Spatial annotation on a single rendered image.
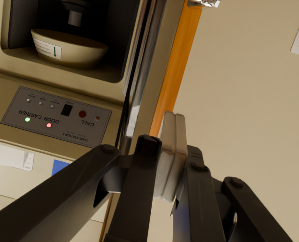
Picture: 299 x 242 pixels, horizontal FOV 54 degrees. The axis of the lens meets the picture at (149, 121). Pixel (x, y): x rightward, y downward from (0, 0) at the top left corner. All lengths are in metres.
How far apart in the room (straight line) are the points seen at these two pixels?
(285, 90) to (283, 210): 0.48
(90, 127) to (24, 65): 0.20
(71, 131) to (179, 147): 0.43
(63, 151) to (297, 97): 0.82
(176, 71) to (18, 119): 0.31
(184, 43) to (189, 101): 0.57
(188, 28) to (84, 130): 0.27
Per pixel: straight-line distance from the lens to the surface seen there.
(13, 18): 0.70
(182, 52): 0.49
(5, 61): 0.68
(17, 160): 0.64
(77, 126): 0.57
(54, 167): 0.58
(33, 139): 0.58
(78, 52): 0.65
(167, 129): 0.17
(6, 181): 0.78
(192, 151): 0.17
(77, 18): 0.70
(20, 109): 0.61
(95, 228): 0.77
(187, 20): 0.49
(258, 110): 1.09
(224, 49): 1.03
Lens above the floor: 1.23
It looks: 19 degrees up
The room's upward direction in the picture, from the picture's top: 165 degrees counter-clockwise
